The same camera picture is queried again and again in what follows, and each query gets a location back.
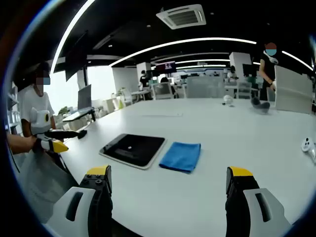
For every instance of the ceiling air conditioner vent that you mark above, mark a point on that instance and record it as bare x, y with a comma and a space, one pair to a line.
182, 16

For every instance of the wall screen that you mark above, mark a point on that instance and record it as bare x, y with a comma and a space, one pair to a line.
166, 66

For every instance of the black computer monitor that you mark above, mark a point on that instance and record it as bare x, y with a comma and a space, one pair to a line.
84, 97

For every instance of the white storage shelf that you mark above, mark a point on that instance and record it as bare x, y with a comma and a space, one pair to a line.
13, 108

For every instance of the curved ceiling light strip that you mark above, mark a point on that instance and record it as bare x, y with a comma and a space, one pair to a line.
187, 42
66, 34

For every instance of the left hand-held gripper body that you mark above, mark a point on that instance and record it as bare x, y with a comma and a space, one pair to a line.
39, 122

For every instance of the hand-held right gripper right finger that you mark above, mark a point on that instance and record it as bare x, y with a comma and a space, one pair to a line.
256, 214

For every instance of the white power strip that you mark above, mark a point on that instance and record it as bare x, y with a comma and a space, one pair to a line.
163, 114

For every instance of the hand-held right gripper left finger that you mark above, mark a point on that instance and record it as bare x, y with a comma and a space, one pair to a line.
81, 212

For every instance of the small white round object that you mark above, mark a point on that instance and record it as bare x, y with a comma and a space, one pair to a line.
227, 100

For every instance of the standing desk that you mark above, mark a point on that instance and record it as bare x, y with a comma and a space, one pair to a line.
79, 114

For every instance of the green plant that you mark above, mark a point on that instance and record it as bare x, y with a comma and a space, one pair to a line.
63, 110

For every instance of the black hanging panel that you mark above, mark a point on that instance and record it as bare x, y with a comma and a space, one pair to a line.
76, 56

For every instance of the white mesh office chair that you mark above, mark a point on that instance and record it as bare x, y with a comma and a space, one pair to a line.
161, 90

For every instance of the white hand-held device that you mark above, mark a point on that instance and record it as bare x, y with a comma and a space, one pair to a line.
308, 146

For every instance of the blue cleaning cloth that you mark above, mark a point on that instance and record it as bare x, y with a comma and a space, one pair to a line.
180, 156

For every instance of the frosted glass partition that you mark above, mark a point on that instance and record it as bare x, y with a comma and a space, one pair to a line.
205, 87

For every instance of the white panel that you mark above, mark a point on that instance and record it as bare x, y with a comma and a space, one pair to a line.
292, 91

